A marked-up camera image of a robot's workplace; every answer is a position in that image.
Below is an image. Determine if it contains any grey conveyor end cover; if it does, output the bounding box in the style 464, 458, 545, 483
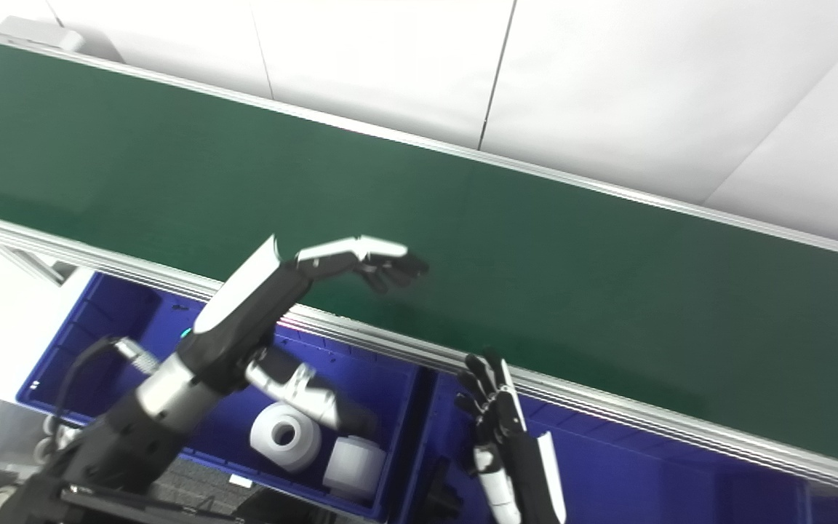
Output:
0, 16, 87, 53

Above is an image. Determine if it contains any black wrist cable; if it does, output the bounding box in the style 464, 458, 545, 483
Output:
54, 336, 159, 439

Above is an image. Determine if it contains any blue bin with white parts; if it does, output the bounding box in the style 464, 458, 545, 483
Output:
17, 272, 421, 522

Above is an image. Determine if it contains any blue bin with black parts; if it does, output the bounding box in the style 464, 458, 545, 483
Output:
397, 370, 838, 524

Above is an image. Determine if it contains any black plastic part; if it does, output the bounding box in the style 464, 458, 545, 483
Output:
425, 457, 465, 524

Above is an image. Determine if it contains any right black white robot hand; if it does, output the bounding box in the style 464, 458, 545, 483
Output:
454, 351, 567, 524

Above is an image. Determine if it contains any green conveyor belt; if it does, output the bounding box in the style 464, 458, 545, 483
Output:
0, 16, 838, 504
0, 42, 838, 474

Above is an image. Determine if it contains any clear plastic container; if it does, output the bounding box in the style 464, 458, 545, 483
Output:
0, 397, 81, 503

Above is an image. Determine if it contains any white plain cylinder part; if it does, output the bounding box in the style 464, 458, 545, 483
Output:
322, 434, 388, 502

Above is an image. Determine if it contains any white stepped round part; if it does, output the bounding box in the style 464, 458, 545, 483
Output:
250, 402, 322, 473

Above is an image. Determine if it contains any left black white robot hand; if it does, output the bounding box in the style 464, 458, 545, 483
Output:
177, 234, 431, 439

